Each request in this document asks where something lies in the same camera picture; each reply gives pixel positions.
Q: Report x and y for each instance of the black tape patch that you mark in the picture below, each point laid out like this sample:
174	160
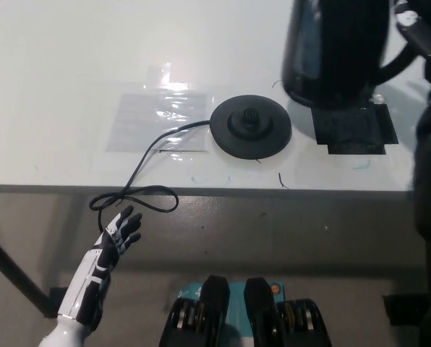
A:
353	130

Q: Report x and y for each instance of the black electric kettle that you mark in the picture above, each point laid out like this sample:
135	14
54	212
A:
331	54

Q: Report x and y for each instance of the round black kettle base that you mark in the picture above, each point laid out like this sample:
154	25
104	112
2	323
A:
251	133

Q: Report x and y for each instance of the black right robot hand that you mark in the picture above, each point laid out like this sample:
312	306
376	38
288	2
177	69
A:
421	32

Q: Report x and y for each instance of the clear plastic sheet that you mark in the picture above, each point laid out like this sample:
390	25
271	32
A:
143	121

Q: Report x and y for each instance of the black table foot bracket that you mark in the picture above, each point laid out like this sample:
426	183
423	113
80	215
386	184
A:
58	301

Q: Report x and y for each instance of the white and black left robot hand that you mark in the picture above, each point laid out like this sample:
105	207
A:
103	253

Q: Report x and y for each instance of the black table leg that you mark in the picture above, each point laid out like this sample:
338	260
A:
13	269

